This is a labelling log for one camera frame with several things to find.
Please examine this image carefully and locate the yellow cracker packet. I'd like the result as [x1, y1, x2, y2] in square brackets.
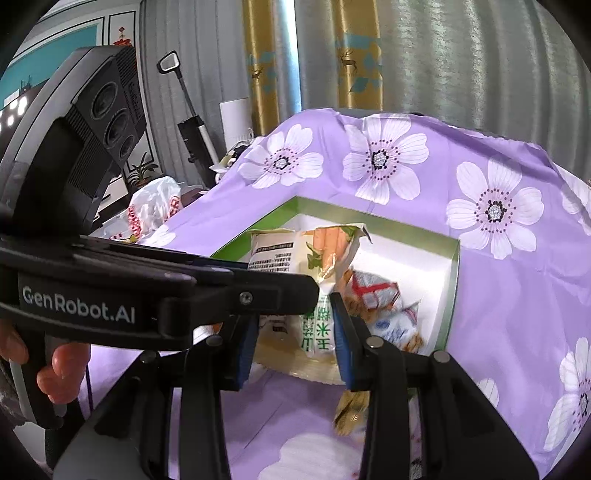
[254, 294, 344, 385]

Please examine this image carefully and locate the gold snack packet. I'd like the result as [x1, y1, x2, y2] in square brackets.
[334, 390, 370, 436]

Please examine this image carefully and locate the white blue peanut snack packet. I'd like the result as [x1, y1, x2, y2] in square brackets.
[341, 269, 424, 353]

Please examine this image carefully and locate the cream green snack packet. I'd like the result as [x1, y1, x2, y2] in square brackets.
[249, 223, 369, 284]

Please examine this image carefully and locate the person's left hand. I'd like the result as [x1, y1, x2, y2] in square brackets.
[1, 320, 91, 404]

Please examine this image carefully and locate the potted green plant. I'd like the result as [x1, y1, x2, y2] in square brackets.
[127, 152, 159, 190]

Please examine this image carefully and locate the red Chinese knot decoration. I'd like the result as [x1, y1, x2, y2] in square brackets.
[112, 26, 132, 47]

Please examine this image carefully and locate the white plastic shopping bag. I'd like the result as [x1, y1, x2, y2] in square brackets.
[90, 176, 183, 244]

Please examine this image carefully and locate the purple floral table cloth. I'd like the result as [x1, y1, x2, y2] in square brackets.
[78, 108, 591, 480]

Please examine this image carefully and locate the black upright vacuum cleaner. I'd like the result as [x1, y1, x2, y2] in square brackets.
[156, 50, 218, 189]

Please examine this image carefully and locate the green cardboard box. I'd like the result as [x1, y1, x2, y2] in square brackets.
[212, 197, 460, 354]

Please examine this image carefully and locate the gold patterned curtain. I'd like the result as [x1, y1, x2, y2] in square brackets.
[331, 0, 384, 110]
[242, 0, 280, 135]

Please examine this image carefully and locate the grey curtain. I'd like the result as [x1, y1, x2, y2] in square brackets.
[138, 1, 590, 184]

